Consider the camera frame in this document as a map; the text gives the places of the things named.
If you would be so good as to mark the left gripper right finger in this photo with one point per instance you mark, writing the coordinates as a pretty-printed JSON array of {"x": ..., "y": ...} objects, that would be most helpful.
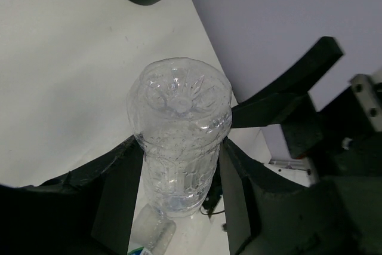
[{"x": 269, "y": 214}]

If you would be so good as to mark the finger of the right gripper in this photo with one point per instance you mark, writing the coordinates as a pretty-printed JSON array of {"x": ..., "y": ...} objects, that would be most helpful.
[{"x": 276, "y": 102}]

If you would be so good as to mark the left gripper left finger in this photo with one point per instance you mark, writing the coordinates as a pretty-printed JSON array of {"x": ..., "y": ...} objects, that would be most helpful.
[{"x": 88, "y": 210}]

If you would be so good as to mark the labelled clear bottle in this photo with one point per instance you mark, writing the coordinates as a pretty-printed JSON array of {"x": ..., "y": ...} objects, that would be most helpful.
[{"x": 151, "y": 232}]

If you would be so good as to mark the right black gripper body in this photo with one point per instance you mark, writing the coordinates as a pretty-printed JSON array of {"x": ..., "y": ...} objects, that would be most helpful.
[{"x": 339, "y": 140}]

